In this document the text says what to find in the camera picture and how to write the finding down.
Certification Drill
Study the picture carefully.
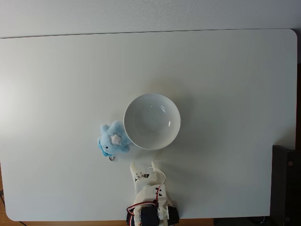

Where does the white ceramic bowl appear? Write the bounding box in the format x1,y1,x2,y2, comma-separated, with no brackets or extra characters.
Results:
123,93,182,151

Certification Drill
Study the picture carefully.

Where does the skyblue star plush doll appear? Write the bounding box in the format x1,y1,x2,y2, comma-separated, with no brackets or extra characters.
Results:
97,120,132,163

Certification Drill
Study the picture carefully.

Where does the red black looped servo cable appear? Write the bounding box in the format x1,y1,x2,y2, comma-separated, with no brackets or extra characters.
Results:
127,199,158,213

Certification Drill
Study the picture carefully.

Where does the dark wooden cabinet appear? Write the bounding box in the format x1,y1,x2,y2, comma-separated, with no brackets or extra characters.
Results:
270,145,301,226

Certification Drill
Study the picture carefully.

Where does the white gripper servo cable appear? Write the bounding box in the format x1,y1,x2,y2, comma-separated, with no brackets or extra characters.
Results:
144,166,167,203

